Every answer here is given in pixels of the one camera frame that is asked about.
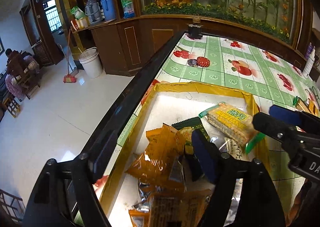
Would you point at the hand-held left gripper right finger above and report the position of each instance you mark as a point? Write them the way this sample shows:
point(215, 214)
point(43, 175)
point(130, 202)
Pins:
point(205, 157)

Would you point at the clear seed packet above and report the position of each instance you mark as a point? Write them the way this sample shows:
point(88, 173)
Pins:
point(231, 147)

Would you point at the orange carton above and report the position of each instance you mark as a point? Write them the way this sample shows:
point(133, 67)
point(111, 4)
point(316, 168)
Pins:
point(80, 24)

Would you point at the white spray bottle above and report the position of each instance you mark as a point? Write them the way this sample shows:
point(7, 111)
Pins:
point(308, 65)

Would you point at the broom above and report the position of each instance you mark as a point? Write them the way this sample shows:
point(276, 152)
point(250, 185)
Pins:
point(70, 69)

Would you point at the green white bag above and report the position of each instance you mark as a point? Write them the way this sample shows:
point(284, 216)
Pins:
point(77, 12)

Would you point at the white plastic bucket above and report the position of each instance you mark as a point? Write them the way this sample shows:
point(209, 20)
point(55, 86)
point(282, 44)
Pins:
point(91, 63)

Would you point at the red round tin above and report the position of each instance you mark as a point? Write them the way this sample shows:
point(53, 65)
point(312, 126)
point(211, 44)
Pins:
point(203, 62)

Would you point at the white foam box yellow tape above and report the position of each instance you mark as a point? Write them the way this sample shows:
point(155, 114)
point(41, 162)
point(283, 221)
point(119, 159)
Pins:
point(175, 94)

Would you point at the purple bottle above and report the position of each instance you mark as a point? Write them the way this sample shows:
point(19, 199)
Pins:
point(310, 50)

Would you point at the blue thermos jug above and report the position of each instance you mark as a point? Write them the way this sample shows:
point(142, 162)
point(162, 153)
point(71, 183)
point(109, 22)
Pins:
point(108, 8)

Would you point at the brown wooden cabinet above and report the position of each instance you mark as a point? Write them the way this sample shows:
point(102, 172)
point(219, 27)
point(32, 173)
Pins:
point(117, 49)

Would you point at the green blue plastic bag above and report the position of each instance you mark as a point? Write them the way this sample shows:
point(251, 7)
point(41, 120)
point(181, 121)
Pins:
point(128, 7)

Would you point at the dark green cracker packet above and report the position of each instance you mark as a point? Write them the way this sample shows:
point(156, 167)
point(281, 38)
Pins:
point(191, 127)

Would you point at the orange black snack packet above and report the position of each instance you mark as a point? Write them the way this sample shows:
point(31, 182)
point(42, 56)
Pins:
point(311, 107)

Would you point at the wooden stool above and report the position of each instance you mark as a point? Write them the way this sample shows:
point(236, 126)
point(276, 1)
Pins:
point(11, 107)

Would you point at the eyeglasses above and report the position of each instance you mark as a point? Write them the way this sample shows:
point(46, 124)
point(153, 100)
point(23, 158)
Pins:
point(315, 92)

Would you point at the grey thermos jug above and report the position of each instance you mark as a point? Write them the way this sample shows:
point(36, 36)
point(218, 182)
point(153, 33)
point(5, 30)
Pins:
point(92, 12)

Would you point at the wicker basket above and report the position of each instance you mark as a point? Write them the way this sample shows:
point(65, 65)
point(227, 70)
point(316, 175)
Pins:
point(41, 53)

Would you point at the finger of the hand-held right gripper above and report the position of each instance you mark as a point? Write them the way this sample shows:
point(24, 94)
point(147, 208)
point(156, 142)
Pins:
point(285, 114)
point(270, 124)

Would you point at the person's right hand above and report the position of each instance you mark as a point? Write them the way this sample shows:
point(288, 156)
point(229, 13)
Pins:
point(298, 202)

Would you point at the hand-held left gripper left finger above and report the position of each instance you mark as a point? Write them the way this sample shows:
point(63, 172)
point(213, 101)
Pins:
point(103, 153)

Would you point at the dark glass bottle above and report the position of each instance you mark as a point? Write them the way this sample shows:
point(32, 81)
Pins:
point(195, 29)

